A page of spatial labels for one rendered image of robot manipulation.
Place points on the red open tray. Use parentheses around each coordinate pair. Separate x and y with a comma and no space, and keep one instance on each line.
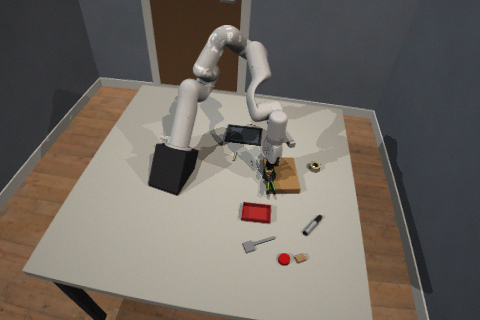
(254,212)

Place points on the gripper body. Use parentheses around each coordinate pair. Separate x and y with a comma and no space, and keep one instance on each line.
(271,152)

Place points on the red button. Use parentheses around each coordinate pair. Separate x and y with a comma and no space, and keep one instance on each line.
(284,259)

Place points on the brown wooden board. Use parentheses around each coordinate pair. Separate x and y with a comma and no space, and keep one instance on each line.
(286,181)

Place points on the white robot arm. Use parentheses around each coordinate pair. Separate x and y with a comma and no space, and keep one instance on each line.
(191,92)

